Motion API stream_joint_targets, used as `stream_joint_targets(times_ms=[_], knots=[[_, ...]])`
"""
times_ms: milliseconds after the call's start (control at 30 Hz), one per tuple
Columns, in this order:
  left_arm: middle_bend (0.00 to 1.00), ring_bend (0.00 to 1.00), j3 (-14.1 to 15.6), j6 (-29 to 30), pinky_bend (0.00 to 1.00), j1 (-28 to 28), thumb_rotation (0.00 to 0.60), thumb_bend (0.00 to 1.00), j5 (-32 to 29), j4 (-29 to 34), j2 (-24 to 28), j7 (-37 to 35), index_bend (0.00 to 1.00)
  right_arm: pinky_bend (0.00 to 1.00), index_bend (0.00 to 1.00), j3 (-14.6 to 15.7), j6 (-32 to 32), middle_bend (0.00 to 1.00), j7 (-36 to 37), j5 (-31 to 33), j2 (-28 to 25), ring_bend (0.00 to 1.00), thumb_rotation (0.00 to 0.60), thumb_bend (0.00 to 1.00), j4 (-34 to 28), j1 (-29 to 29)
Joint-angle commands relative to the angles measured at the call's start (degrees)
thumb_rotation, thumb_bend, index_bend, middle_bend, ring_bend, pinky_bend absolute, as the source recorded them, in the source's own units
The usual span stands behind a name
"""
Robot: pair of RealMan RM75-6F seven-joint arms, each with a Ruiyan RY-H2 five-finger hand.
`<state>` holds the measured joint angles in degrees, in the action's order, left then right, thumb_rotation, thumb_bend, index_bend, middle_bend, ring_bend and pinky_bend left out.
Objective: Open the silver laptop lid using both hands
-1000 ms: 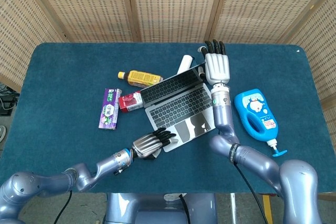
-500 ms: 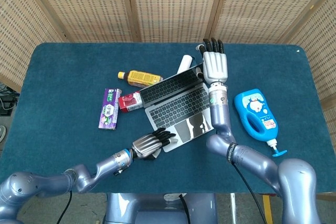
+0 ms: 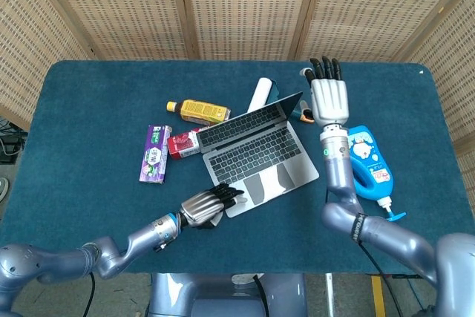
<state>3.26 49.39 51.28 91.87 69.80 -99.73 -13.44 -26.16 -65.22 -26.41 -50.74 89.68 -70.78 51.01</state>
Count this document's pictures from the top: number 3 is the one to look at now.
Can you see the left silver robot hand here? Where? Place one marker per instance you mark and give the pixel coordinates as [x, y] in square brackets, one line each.
[202, 207]

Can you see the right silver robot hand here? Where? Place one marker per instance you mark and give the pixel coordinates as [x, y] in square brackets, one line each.
[330, 101]

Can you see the silver laptop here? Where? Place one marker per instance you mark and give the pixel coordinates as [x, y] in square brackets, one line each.
[252, 157]

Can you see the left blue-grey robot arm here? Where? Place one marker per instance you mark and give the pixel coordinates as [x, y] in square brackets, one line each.
[107, 257]

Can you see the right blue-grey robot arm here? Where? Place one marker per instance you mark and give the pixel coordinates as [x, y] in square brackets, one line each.
[339, 168]

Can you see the red juice bottle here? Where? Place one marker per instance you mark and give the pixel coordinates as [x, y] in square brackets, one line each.
[182, 144]

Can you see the purple toothpaste box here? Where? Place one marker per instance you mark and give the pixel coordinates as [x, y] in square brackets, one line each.
[154, 157]

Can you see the teal lint roller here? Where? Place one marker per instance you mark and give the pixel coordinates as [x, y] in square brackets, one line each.
[259, 94]

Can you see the blue cartoon pump bottle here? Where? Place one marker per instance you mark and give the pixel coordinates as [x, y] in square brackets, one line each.
[371, 168]

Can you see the blue-grey robot torso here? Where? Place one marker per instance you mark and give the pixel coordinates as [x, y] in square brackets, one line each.
[222, 294]

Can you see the yellow tea bottle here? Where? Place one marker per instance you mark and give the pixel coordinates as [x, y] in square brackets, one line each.
[200, 111]

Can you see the woven bamboo folding screen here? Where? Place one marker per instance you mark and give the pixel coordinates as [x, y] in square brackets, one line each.
[245, 9]

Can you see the blue table cloth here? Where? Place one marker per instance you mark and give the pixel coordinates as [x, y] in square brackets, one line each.
[92, 127]

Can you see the white table leg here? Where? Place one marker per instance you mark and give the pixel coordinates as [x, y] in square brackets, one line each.
[329, 294]

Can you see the grey shoe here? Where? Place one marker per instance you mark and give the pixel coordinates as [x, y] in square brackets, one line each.
[3, 189]

